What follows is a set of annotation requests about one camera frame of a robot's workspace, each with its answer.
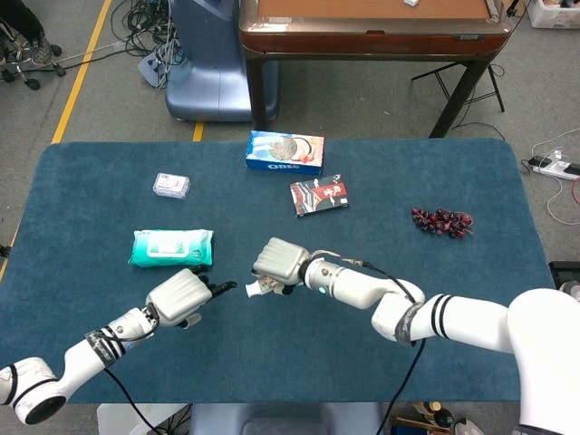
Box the brown mahjong table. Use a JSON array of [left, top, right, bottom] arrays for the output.
[[237, 0, 513, 140]]

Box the person in black clothes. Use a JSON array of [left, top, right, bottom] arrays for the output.
[[0, 0, 53, 65]]

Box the green wet wipes pack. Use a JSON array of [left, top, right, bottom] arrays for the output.
[[127, 228, 215, 269]]

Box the small item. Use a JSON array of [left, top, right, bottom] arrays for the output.
[[245, 275, 279, 300]]

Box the grey robot torso base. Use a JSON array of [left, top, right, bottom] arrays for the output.
[[188, 401, 382, 435]]

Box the red grape bunch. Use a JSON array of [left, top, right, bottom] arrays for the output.
[[411, 207, 476, 240]]

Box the small clear plastic box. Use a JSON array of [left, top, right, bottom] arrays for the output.
[[151, 171, 192, 201]]

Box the white plastic basket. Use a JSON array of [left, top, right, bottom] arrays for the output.
[[525, 0, 580, 30]]

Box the wheeled chair base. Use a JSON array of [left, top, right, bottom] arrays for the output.
[[0, 17, 67, 92]]

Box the blue table carpet mat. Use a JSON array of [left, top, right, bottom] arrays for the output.
[[0, 140, 559, 406]]

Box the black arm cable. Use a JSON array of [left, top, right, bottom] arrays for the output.
[[102, 365, 160, 435], [316, 250, 428, 435]]

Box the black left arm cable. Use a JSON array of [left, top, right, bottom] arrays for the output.
[[102, 365, 160, 435]]

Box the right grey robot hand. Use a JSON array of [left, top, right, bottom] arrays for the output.
[[250, 237, 312, 299]]

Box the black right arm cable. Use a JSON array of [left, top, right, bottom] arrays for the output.
[[316, 250, 428, 435]]

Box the red black snack box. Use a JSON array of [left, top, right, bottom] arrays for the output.
[[289, 173, 353, 218]]

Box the white power strip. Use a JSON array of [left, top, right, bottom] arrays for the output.
[[527, 155, 580, 179]]

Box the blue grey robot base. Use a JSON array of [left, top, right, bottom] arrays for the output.
[[164, 0, 280, 124]]

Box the blue Oreo cookie box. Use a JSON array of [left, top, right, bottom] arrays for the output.
[[245, 130, 326, 178]]

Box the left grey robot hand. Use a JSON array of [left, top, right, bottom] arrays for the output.
[[145, 266, 239, 329]]

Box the black floor cable bundle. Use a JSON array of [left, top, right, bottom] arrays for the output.
[[110, 0, 188, 90]]

